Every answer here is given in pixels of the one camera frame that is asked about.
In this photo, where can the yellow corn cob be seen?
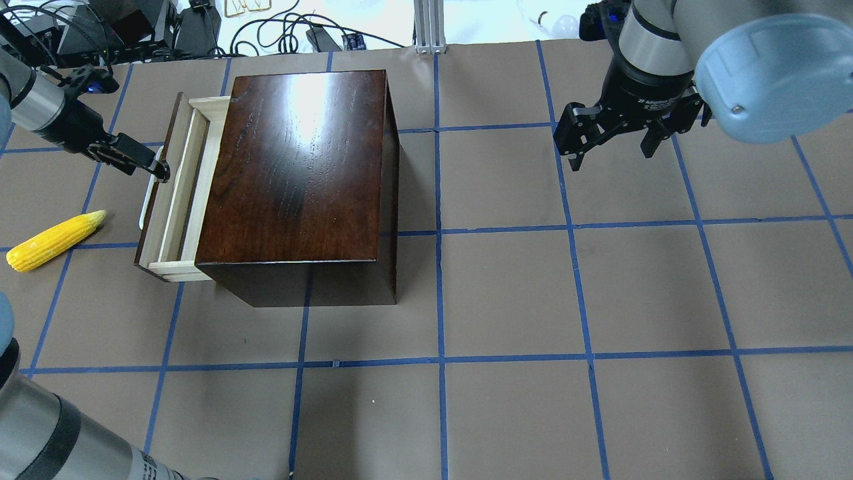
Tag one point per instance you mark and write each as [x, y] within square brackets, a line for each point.
[47, 245]

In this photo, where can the white light bulb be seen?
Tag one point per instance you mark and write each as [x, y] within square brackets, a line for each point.
[558, 25]

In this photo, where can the aluminium frame post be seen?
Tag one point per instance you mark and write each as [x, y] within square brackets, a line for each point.
[429, 32]

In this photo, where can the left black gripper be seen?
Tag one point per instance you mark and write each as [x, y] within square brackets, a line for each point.
[68, 124]

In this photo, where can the dark wooden drawer box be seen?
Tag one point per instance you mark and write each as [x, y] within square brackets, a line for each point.
[304, 199]

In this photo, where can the black power adapter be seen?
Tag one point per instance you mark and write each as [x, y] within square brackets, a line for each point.
[321, 40]

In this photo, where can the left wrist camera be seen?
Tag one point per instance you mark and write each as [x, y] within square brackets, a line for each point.
[90, 80]

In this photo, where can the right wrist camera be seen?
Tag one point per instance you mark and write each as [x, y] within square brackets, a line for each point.
[603, 20]

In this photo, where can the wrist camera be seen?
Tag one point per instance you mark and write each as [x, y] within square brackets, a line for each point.
[90, 80]
[603, 20]

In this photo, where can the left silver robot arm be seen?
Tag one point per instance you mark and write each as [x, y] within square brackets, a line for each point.
[55, 113]

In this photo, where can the gold wire rack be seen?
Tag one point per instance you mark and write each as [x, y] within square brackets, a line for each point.
[234, 8]

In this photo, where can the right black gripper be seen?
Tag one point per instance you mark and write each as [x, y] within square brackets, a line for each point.
[645, 91]

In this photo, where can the wooden drawer with white handle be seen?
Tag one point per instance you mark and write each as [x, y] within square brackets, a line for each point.
[173, 211]

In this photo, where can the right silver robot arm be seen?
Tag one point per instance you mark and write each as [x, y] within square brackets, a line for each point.
[763, 70]

